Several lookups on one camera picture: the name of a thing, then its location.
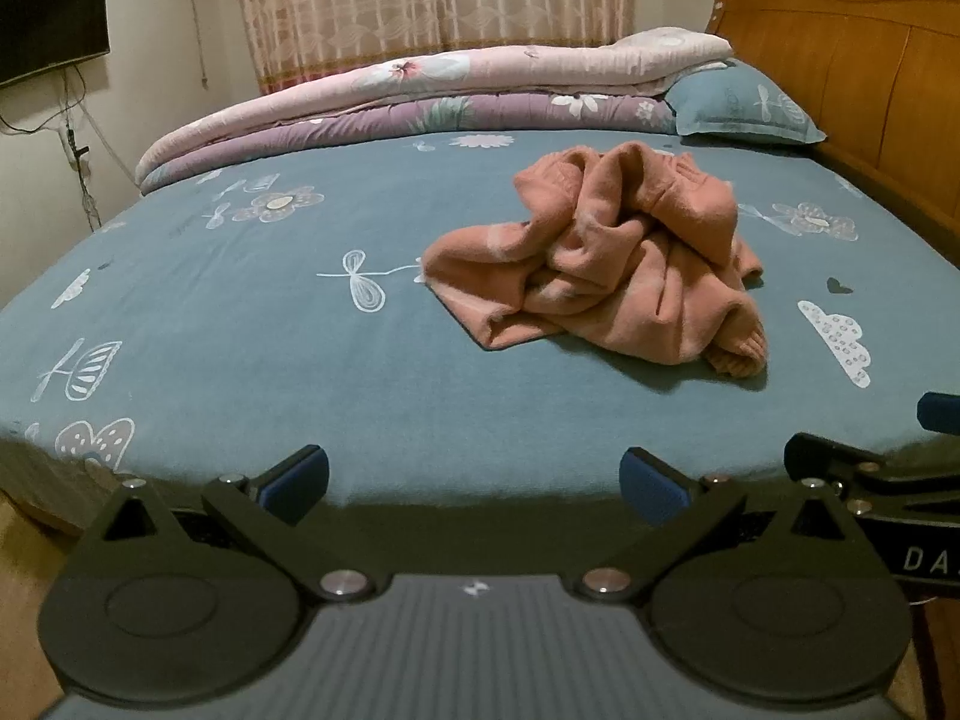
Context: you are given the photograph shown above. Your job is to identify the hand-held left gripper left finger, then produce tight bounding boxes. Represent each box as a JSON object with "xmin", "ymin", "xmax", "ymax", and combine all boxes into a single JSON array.
[{"xmin": 79, "ymin": 444, "xmax": 376, "ymax": 605}]

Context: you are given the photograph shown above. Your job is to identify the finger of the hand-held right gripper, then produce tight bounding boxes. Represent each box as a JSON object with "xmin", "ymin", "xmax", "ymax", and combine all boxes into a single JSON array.
[
  {"xmin": 916, "ymin": 392, "xmax": 960, "ymax": 436},
  {"xmin": 784, "ymin": 433, "xmax": 960, "ymax": 515}
]

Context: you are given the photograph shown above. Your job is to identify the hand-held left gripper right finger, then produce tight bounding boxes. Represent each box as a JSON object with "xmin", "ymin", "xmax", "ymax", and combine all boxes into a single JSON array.
[{"xmin": 574, "ymin": 446, "xmax": 882, "ymax": 605}]

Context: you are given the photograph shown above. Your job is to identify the pink striped knit sweater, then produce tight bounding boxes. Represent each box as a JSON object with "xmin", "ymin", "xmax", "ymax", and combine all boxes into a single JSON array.
[{"xmin": 421, "ymin": 141, "xmax": 770, "ymax": 377}]

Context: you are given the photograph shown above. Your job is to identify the blue pillow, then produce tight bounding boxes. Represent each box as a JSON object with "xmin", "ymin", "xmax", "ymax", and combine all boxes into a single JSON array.
[{"xmin": 664, "ymin": 60, "xmax": 826, "ymax": 145}]

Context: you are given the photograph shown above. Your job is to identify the wooden headboard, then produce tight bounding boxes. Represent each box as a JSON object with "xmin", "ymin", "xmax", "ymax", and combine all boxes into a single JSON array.
[{"xmin": 709, "ymin": 0, "xmax": 960, "ymax": 271}]

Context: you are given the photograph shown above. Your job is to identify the purple floral quilt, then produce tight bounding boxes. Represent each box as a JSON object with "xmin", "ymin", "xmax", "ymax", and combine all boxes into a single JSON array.
[{"xmin": 139, "ymin": 90, "xmax": 680, "ymax": 196}]

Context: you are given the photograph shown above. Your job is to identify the pink floral quilt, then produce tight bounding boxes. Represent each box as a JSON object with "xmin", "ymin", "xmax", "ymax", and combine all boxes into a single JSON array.
[{"xmin": 135, "ymin": 26, "xmax": 736, "ymax": 188}]

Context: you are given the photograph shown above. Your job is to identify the black television cables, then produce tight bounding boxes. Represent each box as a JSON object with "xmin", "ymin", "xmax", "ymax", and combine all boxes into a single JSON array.
[{"xmin": 0, "ymin": 64, "xmax": 140, "ymax": 230}]

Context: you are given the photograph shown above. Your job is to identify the thin hanging wall cable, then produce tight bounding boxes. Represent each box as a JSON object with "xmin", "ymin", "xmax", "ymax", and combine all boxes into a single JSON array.
[{"xmin": 187, "ymin": 0, "xmax": 209, "ymax": 89}]

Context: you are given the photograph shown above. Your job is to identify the black wall television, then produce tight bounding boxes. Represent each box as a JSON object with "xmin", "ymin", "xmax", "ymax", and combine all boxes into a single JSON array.
[{"xmin": 0, "ymin": 0, "xmax": 112, "ymax": 87}]

